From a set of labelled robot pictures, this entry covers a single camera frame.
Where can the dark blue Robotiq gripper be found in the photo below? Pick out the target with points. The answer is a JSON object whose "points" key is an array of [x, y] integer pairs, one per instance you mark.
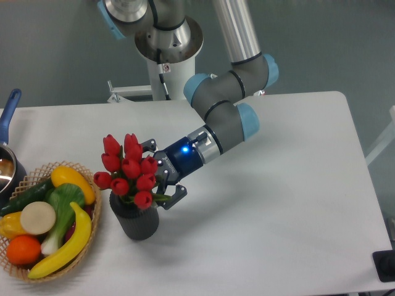
{"points": [[178, 161]]}

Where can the red tulip bouquet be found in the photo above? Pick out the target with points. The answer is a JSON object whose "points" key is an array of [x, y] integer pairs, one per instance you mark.
{"points": [[128, 174]]}

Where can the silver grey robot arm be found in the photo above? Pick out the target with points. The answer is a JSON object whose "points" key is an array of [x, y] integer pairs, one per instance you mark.
{"points": [[169, 41]]}

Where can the dark grey ribbed vase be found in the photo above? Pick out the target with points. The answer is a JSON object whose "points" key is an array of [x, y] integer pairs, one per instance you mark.
{"points": [[137, 224]]}

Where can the metal table clamp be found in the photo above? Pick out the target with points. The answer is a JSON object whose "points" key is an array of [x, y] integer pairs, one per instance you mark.
{"points": [[127, 93]]}

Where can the yellow banana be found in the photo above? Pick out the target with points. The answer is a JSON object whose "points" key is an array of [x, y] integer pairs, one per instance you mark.
{"points": [[69, 250]]}

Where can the yellow squash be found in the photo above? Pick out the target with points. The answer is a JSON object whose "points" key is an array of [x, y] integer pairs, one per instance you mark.
{"points": [[67, 175]]}

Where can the green bok choy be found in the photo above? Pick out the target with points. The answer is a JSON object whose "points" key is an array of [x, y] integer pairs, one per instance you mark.
{"points": [[59, 199]]}

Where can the woven wicker basket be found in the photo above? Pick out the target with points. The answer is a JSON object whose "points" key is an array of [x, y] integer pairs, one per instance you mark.
{"points": [[40, 175]]}

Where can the dark green cucumber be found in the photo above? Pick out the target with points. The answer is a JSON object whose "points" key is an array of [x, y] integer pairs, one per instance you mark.
{"points": [[36, 193]]}

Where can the beige round slice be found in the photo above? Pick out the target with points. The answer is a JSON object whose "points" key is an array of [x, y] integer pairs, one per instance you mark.
{"points": [[37, 218]]}

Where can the orange fruit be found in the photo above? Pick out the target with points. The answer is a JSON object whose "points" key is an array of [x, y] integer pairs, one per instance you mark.
{"points": [[23, 250]]}

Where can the yellow bell pepper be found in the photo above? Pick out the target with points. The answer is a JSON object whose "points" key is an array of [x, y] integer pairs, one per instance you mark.
{"points": [[11, 226]]}

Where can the black device at table edge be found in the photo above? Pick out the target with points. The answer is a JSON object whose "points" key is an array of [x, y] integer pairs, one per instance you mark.
{"points": [[384, 264]]}

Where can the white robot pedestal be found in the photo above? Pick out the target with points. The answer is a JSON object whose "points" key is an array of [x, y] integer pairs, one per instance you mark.
{"points": [[169, 79]]}

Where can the blue handled saucepan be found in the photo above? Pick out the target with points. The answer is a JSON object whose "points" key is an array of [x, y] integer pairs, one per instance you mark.
{"points": [[12, 171]]}

